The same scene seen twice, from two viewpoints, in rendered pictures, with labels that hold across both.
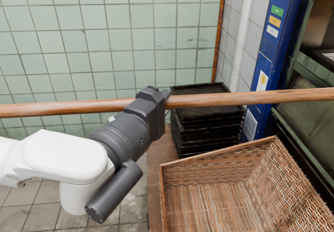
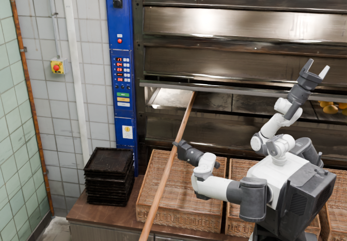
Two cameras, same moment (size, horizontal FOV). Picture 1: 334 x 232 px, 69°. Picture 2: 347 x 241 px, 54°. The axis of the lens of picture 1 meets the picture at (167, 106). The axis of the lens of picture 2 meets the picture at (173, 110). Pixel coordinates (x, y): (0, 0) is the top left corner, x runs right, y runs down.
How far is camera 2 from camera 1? 1.76 m
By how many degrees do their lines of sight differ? 64
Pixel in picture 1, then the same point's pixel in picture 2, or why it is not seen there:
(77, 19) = not seen: outside the picture
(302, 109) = (161, 129)
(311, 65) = (156, 111)
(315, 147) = not seen: hidden behind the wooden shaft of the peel
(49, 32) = not seen: outside the picture
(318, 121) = (172, 129)
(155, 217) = (156, 227)
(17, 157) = (210, 161)
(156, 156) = (107, 217)
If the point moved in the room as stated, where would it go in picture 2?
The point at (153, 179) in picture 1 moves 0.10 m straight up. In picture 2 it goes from (127, 223) to (126, 211)
